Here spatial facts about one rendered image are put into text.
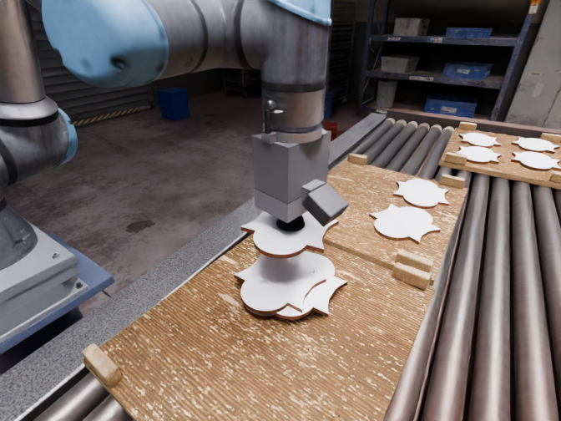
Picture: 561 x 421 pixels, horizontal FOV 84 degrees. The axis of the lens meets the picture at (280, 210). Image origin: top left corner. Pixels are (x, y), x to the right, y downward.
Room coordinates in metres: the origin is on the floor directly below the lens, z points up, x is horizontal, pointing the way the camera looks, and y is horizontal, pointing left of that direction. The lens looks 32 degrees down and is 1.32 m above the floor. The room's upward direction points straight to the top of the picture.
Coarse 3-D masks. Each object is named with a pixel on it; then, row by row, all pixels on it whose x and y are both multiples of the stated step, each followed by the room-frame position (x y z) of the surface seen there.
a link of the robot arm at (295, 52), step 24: (264, 0) 0.37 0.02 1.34; (288, 0) 0.35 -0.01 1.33; (312, 0) 0.35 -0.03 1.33; (240, 24) 0.37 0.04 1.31; (264, 24) 0.36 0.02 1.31; (288, 24) 0.35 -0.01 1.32; (312, 24) 0.35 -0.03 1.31; (264, 48) 0.36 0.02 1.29; (288, 48) 0.35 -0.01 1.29; (312, 48) 0.36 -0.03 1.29; (264, 72) 0.37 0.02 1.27; (288, 72) 0.35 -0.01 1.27; (312, 72) 0.36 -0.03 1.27
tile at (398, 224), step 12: (372, 216) 0.59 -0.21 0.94; (384, 216) 0.58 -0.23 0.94; (396, 216) 0.58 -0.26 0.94; (408, 216) 0.58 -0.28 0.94; (420, 216) 0.58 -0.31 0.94; (384, 228) 0.54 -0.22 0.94; (396, 228) 0.54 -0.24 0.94; (408, 228) 0.54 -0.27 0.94; (420, 228) 0.54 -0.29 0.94; (432, 228) 0.54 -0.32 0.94; (396, 240) 0.50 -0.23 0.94
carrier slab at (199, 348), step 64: (256, 256) 0.45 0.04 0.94; (192, 320) 0.31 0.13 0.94; (256, 320) 0.31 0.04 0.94; (320, 320) 0.31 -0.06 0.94; (384, 320) 0.31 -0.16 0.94; (128, 384) 0.21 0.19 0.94; (192, 384) 0.21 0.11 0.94; (256, 384) 0.21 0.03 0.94; (320, 384) 0.21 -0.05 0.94; (384, 384) 0.21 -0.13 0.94
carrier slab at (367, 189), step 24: (336, 168) 0.86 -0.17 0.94; (360, 168) 0.86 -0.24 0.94; (360, 192) 0.71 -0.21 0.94; (384, 192) 0.71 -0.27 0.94; (456, 192) 0.71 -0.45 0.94; (360, 216) 0.59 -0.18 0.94; (432, 216) 0.59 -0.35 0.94; (456, 216) 0.59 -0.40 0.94; (336, 240) 0.51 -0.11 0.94; (360, 240) 0.51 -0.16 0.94; (384, 240) 0.51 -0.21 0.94; (408, 240) 0.51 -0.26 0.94; (432, 240) 0.51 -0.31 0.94; (384, 264) 0.44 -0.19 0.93; (432, 264) 0.43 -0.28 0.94
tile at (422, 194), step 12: (408, 180) 0.76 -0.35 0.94; (420, 180) 0.76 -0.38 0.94; (396, 192) 0.69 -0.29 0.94; (408, 192) 0.69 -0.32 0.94; (420, 192) 0.69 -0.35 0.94; (432, 192) 0.69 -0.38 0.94; (444, 192) 0.69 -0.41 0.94; (408, 204) 0.65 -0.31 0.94; (420, 204) 0.63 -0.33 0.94; (432, 204) 0.63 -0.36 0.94; (444, 204) 0.64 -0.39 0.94
